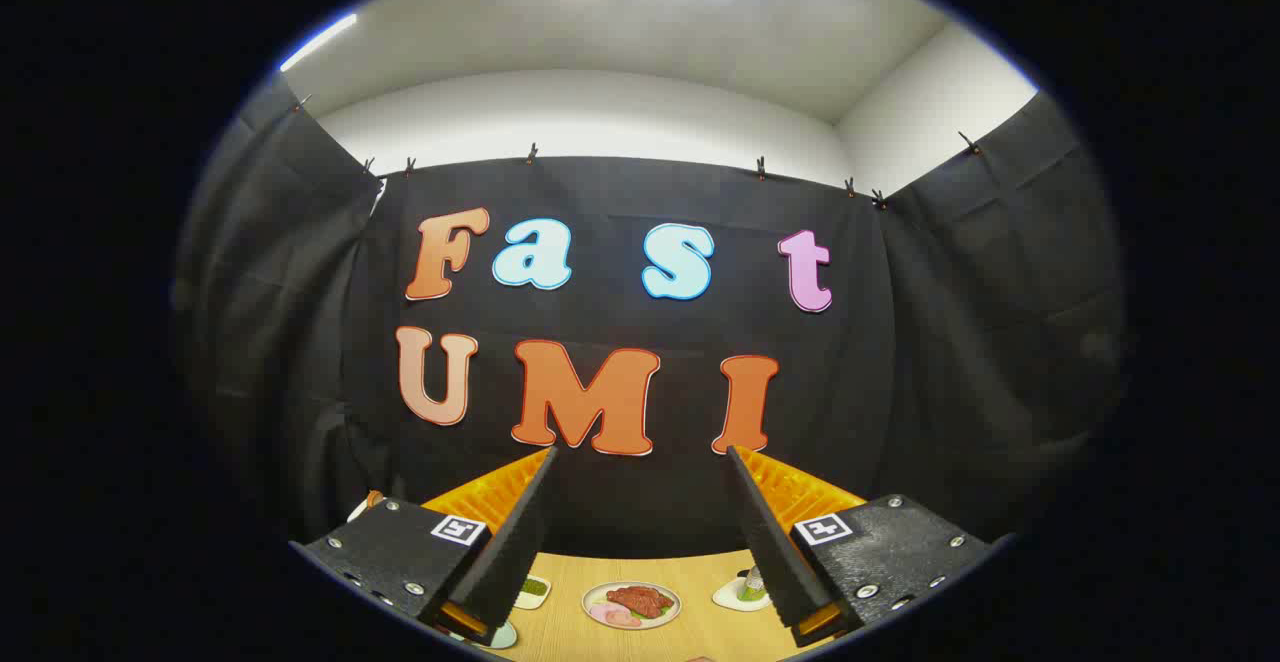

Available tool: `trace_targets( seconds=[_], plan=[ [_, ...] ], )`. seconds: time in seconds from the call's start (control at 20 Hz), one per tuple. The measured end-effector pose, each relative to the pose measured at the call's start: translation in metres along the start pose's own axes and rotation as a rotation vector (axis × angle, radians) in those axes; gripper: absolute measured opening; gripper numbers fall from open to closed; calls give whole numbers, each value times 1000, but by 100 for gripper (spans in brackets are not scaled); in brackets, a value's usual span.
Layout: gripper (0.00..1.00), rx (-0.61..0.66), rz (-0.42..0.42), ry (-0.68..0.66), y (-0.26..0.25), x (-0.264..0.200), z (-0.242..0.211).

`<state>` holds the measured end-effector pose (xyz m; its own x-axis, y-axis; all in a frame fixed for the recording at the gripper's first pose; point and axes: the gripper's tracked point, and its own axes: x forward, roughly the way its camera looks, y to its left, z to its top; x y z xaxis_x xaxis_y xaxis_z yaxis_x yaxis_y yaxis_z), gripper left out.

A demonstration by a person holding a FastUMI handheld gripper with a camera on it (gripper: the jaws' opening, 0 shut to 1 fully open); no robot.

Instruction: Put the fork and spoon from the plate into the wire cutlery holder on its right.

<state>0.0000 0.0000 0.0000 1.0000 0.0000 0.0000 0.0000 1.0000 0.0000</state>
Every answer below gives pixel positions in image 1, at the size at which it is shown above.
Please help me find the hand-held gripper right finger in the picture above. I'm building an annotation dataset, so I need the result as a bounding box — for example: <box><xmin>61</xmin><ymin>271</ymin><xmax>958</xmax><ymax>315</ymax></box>
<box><xmin>725</xmin><ymin>445</ymin><xmax>1001</xmax><ymax>648</ymax></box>

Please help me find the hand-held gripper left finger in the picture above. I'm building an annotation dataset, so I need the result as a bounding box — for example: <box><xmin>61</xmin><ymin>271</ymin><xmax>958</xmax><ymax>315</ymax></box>
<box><xmin>288</xmin><ymin>445</ymin><xmax>561</xmax><ymax>648</ymax></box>

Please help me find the small white saucer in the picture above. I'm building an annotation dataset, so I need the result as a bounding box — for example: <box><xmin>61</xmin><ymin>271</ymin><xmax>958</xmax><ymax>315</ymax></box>
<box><xmin>712</xmin><ymin>577</ymin><xmax>776</xmax><ymax>612</ymax></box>

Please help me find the black backdrop cloth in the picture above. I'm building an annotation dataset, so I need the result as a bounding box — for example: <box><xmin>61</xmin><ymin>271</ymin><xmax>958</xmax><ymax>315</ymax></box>
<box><xmin>172</xmin><ymin>77</ymin><xmax>1129</xmax><ymax>560</ymax></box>

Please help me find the white plate of meat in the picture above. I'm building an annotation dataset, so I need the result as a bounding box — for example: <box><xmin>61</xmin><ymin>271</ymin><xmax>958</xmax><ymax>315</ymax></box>
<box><xmin>582</xmin><ymin>582</ymin><xmax>683</xmax><ymax>631</ymax></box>

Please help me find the row of small black clips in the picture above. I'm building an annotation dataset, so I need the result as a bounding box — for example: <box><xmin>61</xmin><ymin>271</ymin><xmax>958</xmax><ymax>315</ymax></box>
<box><xmin>290</xmin><ymin>92</ymin><xmax>986</xmax><ymax>211</ymax></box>

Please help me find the ceiling light strip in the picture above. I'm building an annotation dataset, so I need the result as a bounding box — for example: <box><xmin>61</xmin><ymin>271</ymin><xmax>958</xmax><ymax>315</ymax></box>
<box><xmin>279</xmin><ymin>12</ymin><xmax>359</xmax><ymax>74</ymax></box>

